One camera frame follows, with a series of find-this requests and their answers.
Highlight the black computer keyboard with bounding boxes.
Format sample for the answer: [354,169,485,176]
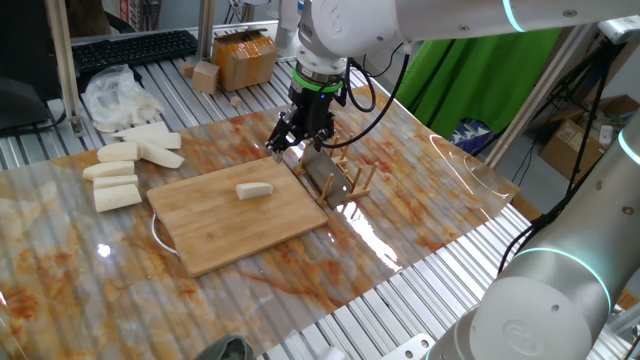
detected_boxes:
[71,29,199,74]

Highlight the white plastic column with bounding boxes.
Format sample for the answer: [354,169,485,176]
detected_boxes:
[274,0,302,49]

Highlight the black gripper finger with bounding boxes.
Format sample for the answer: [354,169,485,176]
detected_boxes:
[264,110,301,164]
[312,122,337,151]

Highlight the silver frame bracket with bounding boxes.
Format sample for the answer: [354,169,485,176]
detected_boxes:
[597,14,640,46]

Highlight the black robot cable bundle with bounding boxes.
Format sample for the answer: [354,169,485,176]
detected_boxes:
[497,202,556,275]

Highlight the white radish chunk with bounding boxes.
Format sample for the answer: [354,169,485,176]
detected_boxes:
[82,160,136,182]
[92,174,140,191]
[92,183,144,214]
[96,141,142,164]

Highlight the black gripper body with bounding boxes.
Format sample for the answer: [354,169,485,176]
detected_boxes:
[288,85,347,132]

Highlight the aluminium frame post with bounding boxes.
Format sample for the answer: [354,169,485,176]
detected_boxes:
[44,0,87,137]
[195,0,216,64]
[483,23,599,169]

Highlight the long white radish wedge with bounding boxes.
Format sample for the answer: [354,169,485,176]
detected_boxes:
[135,141,186,170]

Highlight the green cloth backdrop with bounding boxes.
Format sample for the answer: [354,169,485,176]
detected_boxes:
[394,27,564,141]

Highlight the black tripod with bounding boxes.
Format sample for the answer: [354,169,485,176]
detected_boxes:
[547,37,621,201]

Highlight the wooden peg rack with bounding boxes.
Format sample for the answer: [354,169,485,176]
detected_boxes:
[293,133,380,208]

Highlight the speckled white radish piece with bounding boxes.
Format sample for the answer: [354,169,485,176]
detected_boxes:
[234,181,275,202]

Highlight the bamboo cutting board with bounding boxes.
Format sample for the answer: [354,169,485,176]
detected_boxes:
[146,154,330,278]

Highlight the grey green rag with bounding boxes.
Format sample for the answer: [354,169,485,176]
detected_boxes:
[193,334,256,360]

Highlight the blue patterned bag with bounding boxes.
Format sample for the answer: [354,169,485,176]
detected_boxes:
[448,117,495,156]

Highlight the steel cleaver knife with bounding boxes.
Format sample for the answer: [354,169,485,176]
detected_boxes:
[298,142,354,210]

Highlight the clear plastic bag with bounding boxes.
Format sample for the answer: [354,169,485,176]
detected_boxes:
[81,63,165,134]

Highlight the red white printed carton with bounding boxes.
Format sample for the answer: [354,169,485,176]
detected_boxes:
[118,0,162,32]

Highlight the open cardboard box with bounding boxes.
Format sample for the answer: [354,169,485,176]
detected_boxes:
[538,118,609,182]
[597,94,640,121]

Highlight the marble pattern plastic mat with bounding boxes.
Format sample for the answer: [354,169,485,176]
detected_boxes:
[0,84,521,360]

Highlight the taped cardboard box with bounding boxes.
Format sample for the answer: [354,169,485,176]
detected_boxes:
[210,28,279,93]

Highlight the black computer monitor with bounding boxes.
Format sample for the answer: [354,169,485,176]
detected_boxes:
[0,0,69,137]

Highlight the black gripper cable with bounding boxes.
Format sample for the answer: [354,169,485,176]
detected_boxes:
[319,42,412,150]

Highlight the large wooden block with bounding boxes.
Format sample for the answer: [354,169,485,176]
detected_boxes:
[191,60,221,95]

